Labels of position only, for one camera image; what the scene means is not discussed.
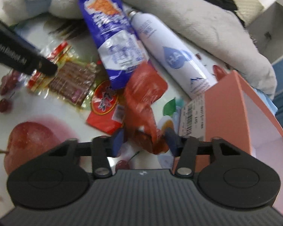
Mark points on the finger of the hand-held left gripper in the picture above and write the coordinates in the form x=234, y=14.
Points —
x=46, y=67

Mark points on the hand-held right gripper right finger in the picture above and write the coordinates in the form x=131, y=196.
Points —
x=173, y=141

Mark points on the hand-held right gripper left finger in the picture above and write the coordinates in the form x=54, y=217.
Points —
x=119, y=142

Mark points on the brown jerky strip packet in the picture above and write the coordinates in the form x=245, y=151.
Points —
x=73, y=82

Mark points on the red packet with white label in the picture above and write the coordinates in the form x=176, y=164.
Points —
x=103, y=106

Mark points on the red snack packet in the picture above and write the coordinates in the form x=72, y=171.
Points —
x=143, y=91

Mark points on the pink cardboard box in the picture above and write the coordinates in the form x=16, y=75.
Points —
x=226, y=113

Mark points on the blue cracker packet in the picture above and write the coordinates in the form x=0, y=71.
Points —
x=108, y=33

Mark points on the fruit print mat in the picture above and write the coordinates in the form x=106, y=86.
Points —
x=49, y=108

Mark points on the plush penguin toy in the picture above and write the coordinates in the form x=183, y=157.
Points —
x=61, y=0

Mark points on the white spray bottle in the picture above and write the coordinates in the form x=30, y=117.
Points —
x=169, y=51

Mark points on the light blue star bedsheet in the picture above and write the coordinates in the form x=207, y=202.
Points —
x=271, y=103

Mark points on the grey blanket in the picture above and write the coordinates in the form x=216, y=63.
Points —
x=214, y=28

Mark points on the black wall socket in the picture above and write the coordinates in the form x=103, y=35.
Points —
x=268, y=35

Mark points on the white wall cabinet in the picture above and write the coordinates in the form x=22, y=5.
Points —
x=280, y=28

